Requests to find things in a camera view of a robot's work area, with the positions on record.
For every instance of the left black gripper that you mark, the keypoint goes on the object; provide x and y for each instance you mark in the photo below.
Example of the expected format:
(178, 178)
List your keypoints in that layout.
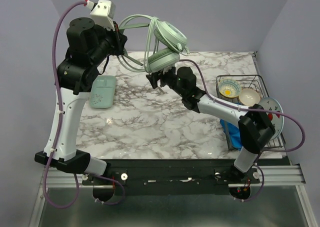
(119, 39)

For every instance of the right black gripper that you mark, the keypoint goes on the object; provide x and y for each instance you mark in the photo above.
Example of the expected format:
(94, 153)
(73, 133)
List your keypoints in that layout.
(155, 78)

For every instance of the mint green wired headphones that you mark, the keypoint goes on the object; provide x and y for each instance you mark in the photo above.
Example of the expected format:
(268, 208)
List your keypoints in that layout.
(164, 44)

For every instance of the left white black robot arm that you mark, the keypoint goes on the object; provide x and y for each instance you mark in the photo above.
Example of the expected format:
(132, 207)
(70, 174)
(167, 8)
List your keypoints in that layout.
(89, 45)

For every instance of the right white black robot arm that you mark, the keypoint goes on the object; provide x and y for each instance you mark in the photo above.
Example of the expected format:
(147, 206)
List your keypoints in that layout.
(254, 125)

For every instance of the mint green rectangular tray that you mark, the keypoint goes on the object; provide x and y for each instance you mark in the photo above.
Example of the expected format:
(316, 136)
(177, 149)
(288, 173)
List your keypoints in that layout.
(103, 92)

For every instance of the patterned yellow centre bowl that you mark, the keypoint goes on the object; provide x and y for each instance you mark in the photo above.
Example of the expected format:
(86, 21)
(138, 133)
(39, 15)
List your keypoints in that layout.
(229, 88)

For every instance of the cream plain bowl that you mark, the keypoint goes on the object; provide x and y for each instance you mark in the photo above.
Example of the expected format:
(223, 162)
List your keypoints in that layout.
(249, 97)

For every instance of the blue cloth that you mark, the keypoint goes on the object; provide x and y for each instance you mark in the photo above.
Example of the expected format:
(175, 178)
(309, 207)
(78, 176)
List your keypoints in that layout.
(232, 134)

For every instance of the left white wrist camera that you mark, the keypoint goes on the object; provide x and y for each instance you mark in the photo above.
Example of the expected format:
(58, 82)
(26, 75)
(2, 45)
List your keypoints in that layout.
(103, 14)

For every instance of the black wire dish rack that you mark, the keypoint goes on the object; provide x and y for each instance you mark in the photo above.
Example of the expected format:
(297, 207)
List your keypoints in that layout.
(256, 82)

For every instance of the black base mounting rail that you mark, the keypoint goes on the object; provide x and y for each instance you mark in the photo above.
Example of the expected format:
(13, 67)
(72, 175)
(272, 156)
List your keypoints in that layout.
(162, 177)

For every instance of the aluminium extrusion frame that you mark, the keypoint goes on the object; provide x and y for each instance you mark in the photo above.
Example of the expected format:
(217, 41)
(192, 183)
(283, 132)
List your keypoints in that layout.
(278, 200)

